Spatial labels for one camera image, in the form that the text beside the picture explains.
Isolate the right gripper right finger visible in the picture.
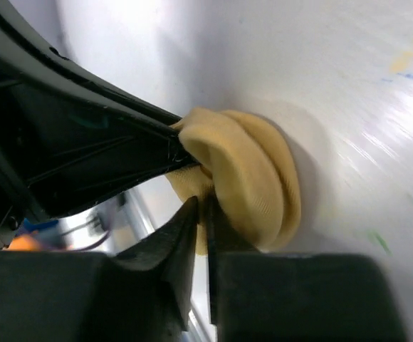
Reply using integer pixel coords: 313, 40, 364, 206
205, 197, 258, 324

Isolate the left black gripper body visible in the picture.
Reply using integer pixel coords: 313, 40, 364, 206
0, 38, 179, 247

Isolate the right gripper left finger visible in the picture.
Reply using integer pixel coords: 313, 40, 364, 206
115, 197, 199, 331

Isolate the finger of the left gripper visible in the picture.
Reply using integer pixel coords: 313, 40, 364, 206
24, 156, 202, 218
0, 1, 179, 138

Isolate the mustard yellow sock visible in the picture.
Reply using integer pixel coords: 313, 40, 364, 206
166, 108, 302, 252

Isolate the aluminium frame rail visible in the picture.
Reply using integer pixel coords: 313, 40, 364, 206
124, 185, 165, 242

